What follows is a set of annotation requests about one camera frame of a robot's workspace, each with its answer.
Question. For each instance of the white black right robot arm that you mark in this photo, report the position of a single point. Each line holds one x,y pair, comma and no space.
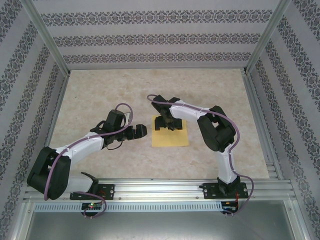
183,114

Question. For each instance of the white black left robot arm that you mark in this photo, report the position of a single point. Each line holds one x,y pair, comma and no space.
86,149

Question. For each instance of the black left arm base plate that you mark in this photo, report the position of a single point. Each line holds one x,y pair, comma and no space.
107,191

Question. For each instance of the long aluminium mounting rail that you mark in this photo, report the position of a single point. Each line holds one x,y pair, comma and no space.
160,190

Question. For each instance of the narrow aluminium side rail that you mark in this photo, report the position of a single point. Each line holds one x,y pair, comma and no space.
53,125

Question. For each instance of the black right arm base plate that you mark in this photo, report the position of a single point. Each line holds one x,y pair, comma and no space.
211,191

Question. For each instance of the wide aluminium side rail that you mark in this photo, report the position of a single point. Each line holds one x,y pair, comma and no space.
260,125

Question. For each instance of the aluminium frame post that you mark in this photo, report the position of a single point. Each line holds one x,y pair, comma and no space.
49,37
266,37

